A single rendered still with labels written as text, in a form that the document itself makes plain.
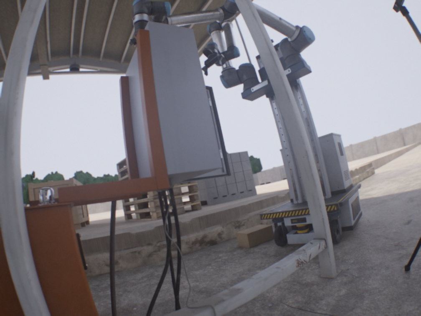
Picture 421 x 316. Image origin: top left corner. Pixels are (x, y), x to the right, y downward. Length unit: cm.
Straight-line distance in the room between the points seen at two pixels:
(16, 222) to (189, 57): 78
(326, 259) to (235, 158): 338
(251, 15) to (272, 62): 27
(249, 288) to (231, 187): 350
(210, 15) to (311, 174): 122
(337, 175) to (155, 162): 164
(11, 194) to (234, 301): 66
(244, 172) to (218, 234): 207
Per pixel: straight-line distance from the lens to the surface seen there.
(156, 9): 137
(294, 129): 102
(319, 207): 107
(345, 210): 182
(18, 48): 66
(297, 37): 183
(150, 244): 224
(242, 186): 429
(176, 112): 75
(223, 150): 141
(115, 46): 715
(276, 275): 86
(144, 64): 80
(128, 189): 64
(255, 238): 213
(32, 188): 390
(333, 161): 203
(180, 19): 154
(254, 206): 287
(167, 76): 80
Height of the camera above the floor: 58
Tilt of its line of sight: 9 degrees up
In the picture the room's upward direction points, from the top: 11 degrees counter-clockwise
